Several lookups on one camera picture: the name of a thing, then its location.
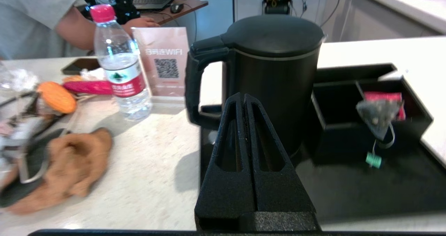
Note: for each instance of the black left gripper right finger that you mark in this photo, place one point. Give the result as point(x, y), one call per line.
point(278, 190)

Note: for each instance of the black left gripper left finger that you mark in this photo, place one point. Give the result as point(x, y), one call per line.
point(226, 190)

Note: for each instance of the black electric kettle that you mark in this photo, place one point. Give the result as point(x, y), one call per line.
point(271, 83)

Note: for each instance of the grey pyramid tea bag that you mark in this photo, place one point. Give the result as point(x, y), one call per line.
point(378, 116)

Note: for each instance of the black rectangular serving tray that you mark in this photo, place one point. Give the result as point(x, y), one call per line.
point(366, 190)

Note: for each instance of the black compartment organizer box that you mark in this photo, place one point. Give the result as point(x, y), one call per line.
point(338, 107)

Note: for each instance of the red instant coffee sachet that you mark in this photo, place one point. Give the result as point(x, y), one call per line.
point(383, 96)

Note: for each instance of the pink acrylic wifi sign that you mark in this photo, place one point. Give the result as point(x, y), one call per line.
point(167, 55)

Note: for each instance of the clear water bottle red label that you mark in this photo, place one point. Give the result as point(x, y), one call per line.
point(122, 72)

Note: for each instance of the red mesh pouch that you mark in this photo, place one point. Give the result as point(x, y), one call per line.
point(87, 87)

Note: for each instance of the brown wooden desk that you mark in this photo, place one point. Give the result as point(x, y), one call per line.
point(188, 8)

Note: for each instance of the black computer mouse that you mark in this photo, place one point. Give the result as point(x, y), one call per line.
point(176, 8)

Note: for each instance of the orange oval toy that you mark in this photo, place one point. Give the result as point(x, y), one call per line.
point(57, 96)

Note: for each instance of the man in grey shirt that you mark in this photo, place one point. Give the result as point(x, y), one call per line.
point(31, 20)

